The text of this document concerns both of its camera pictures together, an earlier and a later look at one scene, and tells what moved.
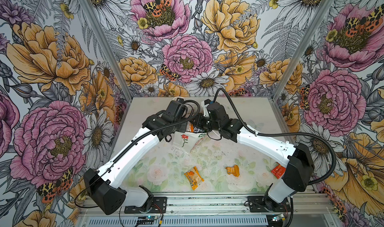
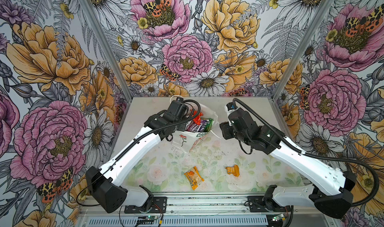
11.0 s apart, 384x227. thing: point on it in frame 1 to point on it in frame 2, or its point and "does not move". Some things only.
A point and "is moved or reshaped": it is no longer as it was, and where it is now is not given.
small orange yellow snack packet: x=194 y=178 does not move
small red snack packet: x=278 y=171 is moved or reshaped
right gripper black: x=198 y=122 to x=225 y=129
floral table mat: x=227 y=164 does not move
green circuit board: x=275 y=218 does not move
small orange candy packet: x=234 y=170 does not move
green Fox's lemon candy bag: x=197 y=130 is moved or reshaped
